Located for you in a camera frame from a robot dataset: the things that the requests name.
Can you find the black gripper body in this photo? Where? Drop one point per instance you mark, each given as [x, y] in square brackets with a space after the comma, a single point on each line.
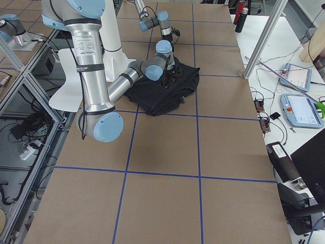
[170, 71]
[167, 41]

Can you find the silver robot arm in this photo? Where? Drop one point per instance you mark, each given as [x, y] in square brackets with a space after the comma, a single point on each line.
[104, 71]
[149, 19]

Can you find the far blue teach pendant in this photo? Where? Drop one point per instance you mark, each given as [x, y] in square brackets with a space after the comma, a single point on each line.
[298, 76]

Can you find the red water bottle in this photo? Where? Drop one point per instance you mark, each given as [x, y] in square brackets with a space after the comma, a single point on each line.
[241, 5]

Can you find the black printed t-shirt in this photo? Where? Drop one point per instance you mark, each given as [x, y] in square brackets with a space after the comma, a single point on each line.
[156, 100]

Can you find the aluminium frame rail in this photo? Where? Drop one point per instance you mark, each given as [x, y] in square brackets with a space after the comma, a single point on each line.
[32, 133]

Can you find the green handled grabber tool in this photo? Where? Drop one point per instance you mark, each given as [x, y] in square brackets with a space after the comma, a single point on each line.
[318, 104]

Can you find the blue teach pendant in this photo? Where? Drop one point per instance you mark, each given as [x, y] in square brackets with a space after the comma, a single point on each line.
[298, 76]
[300, 111]

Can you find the black water bottle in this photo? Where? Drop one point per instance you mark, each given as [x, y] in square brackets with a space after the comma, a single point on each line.
[241, 20]

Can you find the white plastic chair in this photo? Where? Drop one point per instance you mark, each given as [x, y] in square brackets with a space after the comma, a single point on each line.
[69, 96]

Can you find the brown cylinder device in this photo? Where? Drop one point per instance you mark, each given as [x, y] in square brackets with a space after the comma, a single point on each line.
[284, 168]

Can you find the black monitor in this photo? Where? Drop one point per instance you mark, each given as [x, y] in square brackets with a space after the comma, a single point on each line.
[309, 162]

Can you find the aluminium frame post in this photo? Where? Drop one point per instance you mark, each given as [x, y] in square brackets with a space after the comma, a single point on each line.
[269, 26]

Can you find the brown paper table cover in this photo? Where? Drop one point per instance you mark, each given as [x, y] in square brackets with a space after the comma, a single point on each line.
[198, 175]

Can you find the near blue teach pendant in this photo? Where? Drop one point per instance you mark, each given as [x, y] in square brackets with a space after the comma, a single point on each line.
[300, 111]

